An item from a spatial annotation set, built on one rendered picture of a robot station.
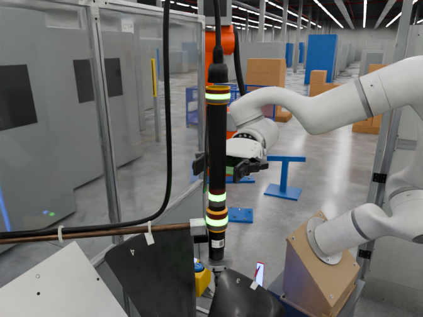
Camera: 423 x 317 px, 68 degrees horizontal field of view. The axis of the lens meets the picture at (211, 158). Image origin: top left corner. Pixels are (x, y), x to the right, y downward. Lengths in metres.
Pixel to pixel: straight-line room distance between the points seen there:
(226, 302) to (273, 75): 7.86
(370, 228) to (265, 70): 7.62
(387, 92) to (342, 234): 0.64
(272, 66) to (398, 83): 7.87
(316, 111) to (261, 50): 10.54
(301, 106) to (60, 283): 0.73
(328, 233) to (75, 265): 0.86
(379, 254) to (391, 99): 2.08
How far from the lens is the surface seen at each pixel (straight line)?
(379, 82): 0.73
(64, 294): 0.93
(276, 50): 11.13
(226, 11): 4.48
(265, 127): 0.79
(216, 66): 0.54
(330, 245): 1.28
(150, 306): 0.81
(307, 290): 1.29
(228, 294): 0.99
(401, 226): 1.10
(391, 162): 2.41
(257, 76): 8.68
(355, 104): 0.72
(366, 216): 1.18
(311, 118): 0.74
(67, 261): 0.95
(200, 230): 0.64
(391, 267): 2.78
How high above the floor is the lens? 1.87
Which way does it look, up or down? 20 degrees down
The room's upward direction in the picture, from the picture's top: straight up
